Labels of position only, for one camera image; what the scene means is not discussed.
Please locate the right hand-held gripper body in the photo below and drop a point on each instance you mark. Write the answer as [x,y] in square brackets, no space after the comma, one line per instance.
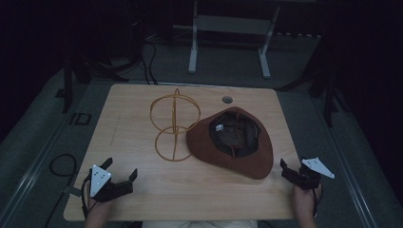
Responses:
[313,167]

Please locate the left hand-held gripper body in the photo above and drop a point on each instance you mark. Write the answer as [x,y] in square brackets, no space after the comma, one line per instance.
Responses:
[100,180]

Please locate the brown felt hat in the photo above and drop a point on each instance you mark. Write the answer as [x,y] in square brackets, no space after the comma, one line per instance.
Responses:
[202,142]

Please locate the person's left hand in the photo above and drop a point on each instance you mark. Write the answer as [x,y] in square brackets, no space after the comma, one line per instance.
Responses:
[99,207]

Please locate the person's right hand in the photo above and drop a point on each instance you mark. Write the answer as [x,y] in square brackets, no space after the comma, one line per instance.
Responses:
[303,199]

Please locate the grey tape strip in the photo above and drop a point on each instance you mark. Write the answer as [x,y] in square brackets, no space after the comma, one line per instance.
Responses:
[73,191]

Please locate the black floor stand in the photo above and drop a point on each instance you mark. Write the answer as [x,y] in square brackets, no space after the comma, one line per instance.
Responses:
[329,95]
[68,82]

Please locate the grey round table grommet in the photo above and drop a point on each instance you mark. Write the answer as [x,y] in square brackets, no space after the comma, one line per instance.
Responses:
[227,100]

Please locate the black rectangular floor frame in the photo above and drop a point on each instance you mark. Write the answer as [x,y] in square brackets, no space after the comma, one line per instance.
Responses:
[76,119]

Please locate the white metal desk frame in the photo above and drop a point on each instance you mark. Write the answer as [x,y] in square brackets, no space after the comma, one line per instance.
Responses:
[233,24]

